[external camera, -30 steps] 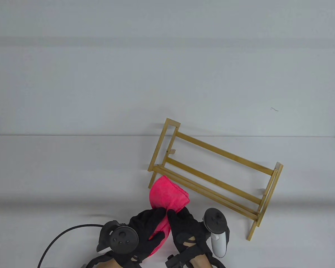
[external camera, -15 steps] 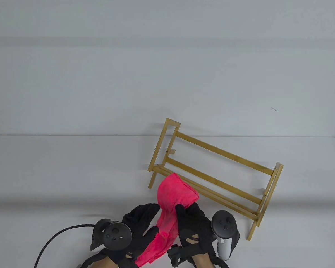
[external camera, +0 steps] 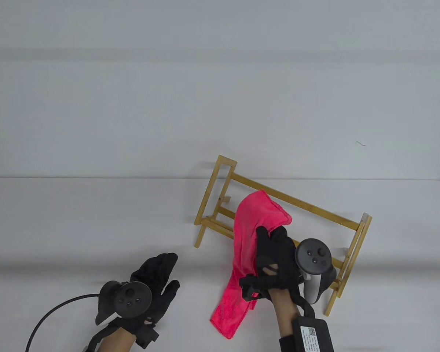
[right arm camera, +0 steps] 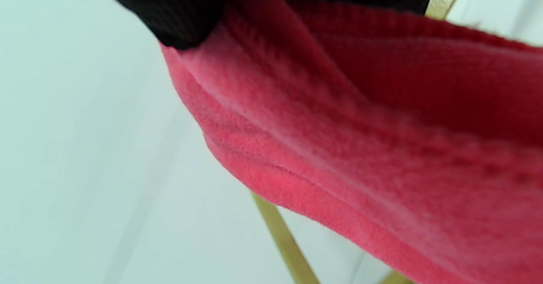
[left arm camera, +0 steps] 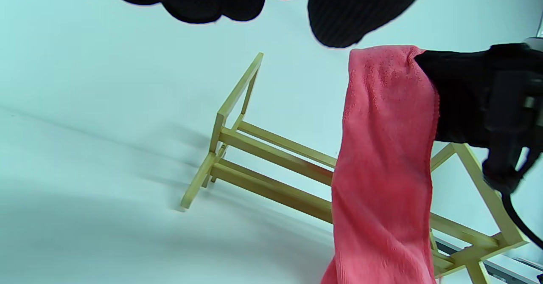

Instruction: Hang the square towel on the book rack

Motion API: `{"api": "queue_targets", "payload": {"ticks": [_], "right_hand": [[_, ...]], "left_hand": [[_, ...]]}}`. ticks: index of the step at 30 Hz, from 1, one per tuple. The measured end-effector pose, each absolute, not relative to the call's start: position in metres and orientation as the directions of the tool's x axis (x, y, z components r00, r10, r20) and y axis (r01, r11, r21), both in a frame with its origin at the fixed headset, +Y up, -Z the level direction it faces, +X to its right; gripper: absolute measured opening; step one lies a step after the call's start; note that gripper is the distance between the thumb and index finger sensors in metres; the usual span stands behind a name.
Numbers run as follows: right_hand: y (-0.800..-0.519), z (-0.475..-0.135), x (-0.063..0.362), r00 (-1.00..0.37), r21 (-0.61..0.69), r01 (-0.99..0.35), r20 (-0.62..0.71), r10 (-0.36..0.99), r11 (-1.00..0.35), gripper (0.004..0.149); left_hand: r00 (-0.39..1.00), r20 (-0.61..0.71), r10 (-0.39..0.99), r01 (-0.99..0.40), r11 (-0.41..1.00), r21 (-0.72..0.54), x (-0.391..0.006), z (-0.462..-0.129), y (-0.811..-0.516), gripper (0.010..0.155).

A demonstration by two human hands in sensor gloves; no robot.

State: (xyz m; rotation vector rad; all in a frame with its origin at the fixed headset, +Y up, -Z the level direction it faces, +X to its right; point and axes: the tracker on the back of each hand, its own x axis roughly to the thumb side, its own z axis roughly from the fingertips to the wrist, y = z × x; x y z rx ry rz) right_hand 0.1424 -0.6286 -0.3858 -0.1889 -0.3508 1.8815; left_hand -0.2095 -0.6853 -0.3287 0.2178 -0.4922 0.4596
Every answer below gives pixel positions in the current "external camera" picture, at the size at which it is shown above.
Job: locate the dark grey right hand controller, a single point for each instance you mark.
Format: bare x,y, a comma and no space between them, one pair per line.
313,258

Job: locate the person's left hand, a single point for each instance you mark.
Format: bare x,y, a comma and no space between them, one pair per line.
160,278

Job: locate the wooden bamboo rack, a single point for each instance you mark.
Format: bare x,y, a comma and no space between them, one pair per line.
300,203

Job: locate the person's right hand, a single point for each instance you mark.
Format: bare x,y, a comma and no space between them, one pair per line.
277,262

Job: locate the person's left thumb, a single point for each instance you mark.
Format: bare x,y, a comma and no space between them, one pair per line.
170,291

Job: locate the person's left forearm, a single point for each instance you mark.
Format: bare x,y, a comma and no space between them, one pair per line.
115,341

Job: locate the person's right forearm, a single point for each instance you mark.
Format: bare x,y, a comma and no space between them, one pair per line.
286,311

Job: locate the dark grey hand controller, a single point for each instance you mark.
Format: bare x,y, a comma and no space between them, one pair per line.
130,299
313,258

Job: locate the dark grey left hand controller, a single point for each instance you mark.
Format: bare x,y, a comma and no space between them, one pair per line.
130,299

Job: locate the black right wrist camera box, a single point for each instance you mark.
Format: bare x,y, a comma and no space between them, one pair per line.
313,335

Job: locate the pink microfibre towel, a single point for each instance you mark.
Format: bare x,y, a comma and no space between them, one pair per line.
247,227

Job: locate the person's right thumb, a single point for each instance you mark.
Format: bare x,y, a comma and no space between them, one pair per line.
262,240

